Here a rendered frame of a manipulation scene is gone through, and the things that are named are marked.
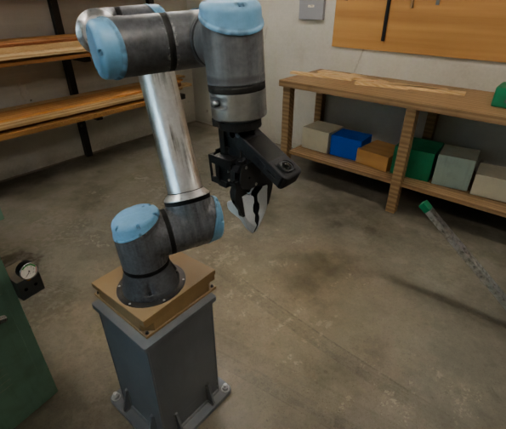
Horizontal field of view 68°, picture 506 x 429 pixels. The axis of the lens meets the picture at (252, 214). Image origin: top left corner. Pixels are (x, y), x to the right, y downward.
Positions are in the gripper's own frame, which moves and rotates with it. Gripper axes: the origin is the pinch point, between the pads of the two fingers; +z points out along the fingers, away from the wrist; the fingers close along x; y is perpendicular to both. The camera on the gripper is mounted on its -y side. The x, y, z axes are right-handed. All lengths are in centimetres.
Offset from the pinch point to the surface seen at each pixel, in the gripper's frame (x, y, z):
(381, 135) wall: -266, 114, 74
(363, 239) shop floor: -159, 64, 110
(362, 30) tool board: -263, 139, -11
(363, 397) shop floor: -57, 2, 112
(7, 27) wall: -53, 337, -32
